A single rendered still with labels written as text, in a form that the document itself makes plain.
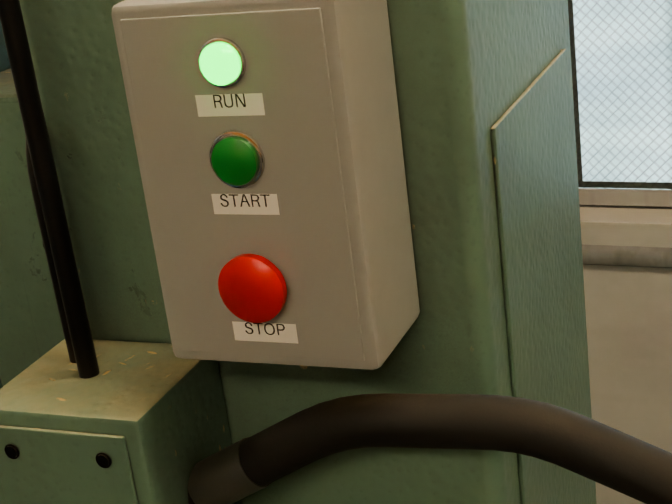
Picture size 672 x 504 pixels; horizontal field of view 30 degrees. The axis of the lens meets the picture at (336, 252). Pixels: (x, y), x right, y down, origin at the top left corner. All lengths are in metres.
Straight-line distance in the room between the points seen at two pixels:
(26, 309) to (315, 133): 0.29
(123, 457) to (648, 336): 1.58
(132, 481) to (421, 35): 0.24
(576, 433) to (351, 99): 0.17
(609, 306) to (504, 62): 1.51
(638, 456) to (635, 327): 1.55
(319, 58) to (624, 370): 1.68
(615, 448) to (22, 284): 0.35
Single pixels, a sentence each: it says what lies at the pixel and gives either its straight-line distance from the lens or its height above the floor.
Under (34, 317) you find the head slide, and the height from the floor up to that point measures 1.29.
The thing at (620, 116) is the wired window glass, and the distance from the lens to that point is 2.05.
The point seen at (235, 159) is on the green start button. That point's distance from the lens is 0.51.
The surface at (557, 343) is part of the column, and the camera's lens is 0.70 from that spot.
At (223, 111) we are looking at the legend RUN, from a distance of 0.51.
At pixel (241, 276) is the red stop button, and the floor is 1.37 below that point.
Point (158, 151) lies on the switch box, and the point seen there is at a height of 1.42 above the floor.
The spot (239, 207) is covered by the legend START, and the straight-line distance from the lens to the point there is 0.52.
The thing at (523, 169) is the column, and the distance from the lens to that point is 0.62.
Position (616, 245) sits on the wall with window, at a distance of 2.04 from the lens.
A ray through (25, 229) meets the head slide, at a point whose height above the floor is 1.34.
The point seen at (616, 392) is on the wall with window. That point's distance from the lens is 2.15.
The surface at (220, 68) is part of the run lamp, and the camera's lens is 0.50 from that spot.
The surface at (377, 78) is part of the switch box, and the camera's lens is 0.52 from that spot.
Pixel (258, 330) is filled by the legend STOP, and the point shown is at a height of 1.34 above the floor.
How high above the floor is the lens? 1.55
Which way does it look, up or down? 20 degrees down
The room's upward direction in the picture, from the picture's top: 7 degrees counter-clockwise
